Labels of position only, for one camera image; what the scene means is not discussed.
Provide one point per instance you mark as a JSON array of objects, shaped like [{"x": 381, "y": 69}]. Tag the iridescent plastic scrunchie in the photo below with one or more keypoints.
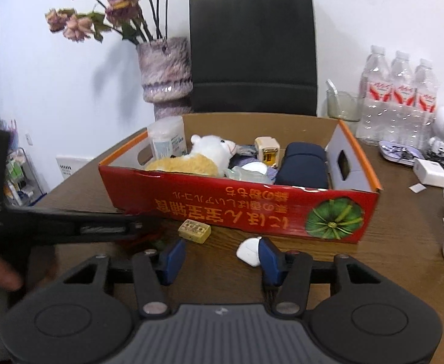
[{"x": 248, "y": 174}]

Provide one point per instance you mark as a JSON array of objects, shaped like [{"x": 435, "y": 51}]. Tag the red cardboard box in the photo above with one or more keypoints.
[{"x": 244, "y": 208}]

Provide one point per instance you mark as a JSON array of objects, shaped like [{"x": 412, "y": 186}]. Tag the black paper bag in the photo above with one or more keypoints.
[{"x": 252, "y": 45}]

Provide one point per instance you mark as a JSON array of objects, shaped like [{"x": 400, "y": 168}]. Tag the white charger with yellow stripes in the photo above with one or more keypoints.
[{"x": 266, "y": 151}]

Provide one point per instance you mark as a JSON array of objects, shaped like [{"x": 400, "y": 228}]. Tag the purple ceramic vase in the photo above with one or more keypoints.
[{"x": 165, "y": 68}]

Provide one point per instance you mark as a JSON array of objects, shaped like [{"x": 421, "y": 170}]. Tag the small white paper square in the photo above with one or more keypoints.
[{"x": 417, "y": 188}]

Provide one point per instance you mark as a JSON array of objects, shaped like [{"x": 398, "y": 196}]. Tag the person's left hand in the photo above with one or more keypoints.
[{"x": 0, "y": 275}]

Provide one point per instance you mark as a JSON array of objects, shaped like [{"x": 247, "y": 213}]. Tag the white power adapter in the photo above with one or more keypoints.
[{"x": 430, "y": 172}]

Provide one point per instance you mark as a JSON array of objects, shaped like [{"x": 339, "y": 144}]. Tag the clear glass cup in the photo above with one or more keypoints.
[{"x": 341, "y": 104}]

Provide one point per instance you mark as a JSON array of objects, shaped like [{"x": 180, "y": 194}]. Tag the purple cloth pouch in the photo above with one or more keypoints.
[{"x": 244, "y": 159}]

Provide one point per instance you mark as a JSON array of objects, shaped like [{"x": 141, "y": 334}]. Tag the white and yellow plush toy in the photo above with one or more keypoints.
[{"x": 191, "y": 161}]

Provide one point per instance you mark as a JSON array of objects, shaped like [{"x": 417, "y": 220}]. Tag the small yellow box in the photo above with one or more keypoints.
[{"x": 194, "y": 231}]

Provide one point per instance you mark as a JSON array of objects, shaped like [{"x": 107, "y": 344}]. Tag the clear water bottle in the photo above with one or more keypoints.
[
  {"x": 375, "y": 98},
  {"x": 426, "y": 100},
  {"x": 402, "y": 98}
]

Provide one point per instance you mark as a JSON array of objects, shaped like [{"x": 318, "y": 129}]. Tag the brown wooden desktop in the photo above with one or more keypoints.
[{"x": 396, "y": 235}]

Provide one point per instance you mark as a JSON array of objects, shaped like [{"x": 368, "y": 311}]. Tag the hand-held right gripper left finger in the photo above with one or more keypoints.
[{"x": 174, "y": 258}]

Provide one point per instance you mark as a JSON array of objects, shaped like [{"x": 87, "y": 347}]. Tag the navy zipper pouch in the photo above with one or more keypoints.
[{"x": 303, "y": 163}]

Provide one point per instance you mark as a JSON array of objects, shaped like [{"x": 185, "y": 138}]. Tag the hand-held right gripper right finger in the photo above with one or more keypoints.
[{"x": 269, "y": 262}]

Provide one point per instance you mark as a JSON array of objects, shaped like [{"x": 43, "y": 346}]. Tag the small purple tray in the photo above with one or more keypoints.
[{"x": 396, "y": 153}]

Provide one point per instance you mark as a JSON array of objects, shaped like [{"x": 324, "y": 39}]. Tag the cotton swab box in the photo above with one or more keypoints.
[{"x": 167, "y": 138}]

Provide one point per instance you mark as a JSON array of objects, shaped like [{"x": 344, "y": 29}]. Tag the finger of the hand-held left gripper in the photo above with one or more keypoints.
[{"x": 93, "y": 225}]

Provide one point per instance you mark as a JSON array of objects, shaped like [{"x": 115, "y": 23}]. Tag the white earbud case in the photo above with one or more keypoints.
[{"x": 247, "y": 252}]

